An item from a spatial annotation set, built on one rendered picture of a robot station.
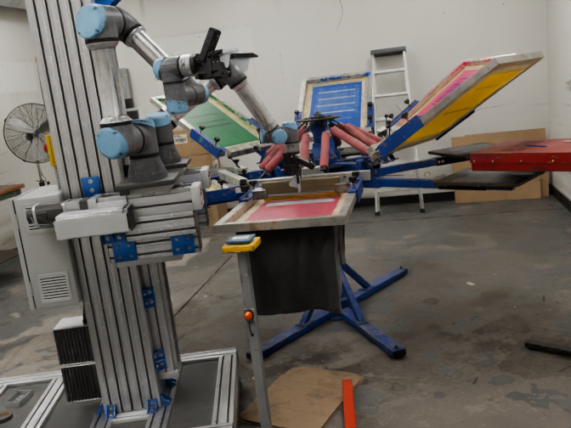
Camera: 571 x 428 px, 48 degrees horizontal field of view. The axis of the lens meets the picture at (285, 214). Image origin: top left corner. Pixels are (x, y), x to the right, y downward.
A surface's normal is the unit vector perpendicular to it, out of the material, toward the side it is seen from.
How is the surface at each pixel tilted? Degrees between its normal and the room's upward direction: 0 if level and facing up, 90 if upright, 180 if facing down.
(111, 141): 98
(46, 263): 90
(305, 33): 90
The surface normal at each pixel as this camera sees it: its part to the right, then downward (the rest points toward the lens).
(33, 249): 0.05, 0.20
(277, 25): -0.19, 0.22
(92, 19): -0.39, 0.11
